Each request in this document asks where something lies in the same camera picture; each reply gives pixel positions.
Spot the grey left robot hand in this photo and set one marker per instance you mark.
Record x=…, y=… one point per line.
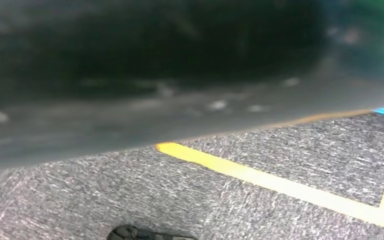
x=145, y=66

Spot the yellow floor tape rectangle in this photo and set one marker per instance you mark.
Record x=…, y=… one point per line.
x=278, y=184

